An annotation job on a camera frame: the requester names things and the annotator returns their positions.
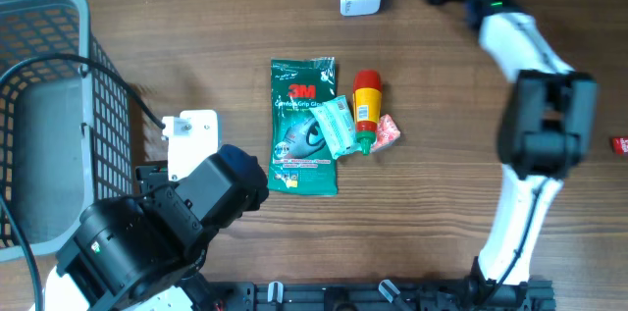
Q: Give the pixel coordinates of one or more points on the red sriracha sauce bottle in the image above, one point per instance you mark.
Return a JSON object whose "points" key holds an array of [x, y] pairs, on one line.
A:
{"points": [[367, 101]]}

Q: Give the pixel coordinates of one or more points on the red patterned small box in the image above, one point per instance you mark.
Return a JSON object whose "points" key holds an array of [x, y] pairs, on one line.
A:
{"points": [[387, 134]]}

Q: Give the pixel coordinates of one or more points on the white wet wipes pack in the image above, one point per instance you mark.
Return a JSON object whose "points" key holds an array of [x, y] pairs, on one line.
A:
{"points": [[337, 125]]}

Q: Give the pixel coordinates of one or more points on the green 3M gloves package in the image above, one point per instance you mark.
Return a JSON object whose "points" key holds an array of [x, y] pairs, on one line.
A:
{"points": [[300, 160]]}

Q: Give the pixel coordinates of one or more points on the red candy bar wrapper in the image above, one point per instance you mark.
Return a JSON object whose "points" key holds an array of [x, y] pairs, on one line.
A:
{"points": [[619, 145]]}

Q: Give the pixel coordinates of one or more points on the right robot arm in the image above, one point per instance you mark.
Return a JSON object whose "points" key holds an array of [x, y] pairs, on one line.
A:
{"points": [[545, 132]]}

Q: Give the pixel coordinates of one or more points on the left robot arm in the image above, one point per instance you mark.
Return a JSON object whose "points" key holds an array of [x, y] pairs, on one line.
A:
{"points": [[130, 248]]}

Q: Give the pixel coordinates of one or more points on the grey plastic shopping basket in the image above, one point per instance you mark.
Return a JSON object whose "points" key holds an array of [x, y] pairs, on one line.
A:
{"points": [[65, 129]]}

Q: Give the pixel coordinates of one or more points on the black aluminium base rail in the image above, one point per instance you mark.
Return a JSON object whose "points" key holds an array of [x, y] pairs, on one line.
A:
{"points": [[443, 295]]}

